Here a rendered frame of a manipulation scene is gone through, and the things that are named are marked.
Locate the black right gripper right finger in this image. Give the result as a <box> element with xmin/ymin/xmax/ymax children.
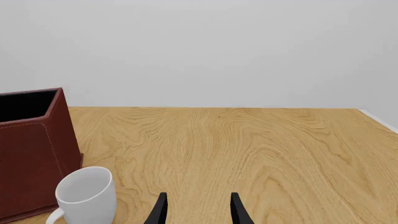
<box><xmin>230</xmin><ymin>192</ymin><xmax>255</xmax><ymax>224</ymax></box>

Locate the red-brown desk caddy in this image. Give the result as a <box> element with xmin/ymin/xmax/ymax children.
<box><xmin>0</xmin><ymin>87</ymin><xmax>85</xmax><ymax>224</ymax></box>

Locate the white mug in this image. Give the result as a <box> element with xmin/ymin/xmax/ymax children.
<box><xmin>45</xmin><ymin>166</ymin><xmax>118</xmax><ymax>224</ymax></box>

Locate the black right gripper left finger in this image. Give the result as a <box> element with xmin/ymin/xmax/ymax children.
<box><xmin>143</xmin><ymin>192</ymin><xmax>168</xmax><ymax>224</ymax></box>

